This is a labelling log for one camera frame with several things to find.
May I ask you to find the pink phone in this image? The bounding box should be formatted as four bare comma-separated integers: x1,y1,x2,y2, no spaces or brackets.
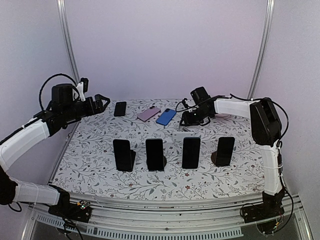
137,106,161,122

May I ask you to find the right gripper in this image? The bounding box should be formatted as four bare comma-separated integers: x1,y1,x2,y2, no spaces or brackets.
181,106,211,126

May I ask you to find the front aluminium rail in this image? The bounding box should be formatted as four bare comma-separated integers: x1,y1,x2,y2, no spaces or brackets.
21,194,315,240

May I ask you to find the small black phone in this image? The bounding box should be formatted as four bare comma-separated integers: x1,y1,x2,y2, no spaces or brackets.
113,101,127,117

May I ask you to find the pink plastic plate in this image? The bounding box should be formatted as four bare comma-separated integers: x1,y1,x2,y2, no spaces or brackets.
215,114,232,119

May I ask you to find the left aluminium frame post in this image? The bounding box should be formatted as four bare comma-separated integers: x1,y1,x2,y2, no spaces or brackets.
56,0,81,85

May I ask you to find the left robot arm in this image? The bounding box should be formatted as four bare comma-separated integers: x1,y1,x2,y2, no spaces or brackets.
0,83,111,217

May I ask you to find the right aluminium frame post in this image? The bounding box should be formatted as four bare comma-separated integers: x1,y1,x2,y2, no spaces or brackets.
247,0,275,99

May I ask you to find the black phone blue edge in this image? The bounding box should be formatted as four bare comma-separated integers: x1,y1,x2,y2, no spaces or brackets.
182,137,201,169

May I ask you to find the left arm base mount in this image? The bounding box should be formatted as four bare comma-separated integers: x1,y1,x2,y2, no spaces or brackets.
48,191,92,223

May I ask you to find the left black cable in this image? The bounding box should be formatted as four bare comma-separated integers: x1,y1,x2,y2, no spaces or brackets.
37,73,78,111

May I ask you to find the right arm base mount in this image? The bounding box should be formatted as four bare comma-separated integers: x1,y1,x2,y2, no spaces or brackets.
239,192,285,223

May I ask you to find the right black cable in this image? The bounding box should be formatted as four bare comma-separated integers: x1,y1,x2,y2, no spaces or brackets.
174,93,295,233

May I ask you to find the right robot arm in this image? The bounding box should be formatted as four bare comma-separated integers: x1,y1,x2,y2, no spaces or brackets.
179,86,285,218

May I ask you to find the blue phone face down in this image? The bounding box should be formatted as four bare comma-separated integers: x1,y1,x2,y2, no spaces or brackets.
156,108,177,126

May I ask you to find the black folding phone stand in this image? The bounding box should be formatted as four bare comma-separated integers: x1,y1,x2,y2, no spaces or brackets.
130,149,136,172

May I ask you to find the dark grey phone stand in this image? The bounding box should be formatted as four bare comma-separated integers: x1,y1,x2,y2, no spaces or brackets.
161,155,167,171

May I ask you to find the black phone teal edge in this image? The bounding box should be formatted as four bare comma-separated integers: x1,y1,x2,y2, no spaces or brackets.
145,138,164,171

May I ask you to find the white grey folding stand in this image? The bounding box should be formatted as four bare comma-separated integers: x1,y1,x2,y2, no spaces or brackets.
181,166,198,171

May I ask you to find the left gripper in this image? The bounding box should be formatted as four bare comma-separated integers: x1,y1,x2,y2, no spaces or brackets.
63,93,111,122

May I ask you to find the aluminium frame post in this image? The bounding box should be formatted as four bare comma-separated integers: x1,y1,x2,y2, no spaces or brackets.
56,0,81,85
247,0,275,99

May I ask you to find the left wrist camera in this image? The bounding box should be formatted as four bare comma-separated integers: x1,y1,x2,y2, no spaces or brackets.
72,77,89,102

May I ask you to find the floral patterned table mat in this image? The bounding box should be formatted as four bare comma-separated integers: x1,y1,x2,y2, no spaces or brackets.
52,99,265,201

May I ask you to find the black cable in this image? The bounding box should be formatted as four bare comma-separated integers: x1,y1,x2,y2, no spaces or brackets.
174,93,295,233
37,73,78,111

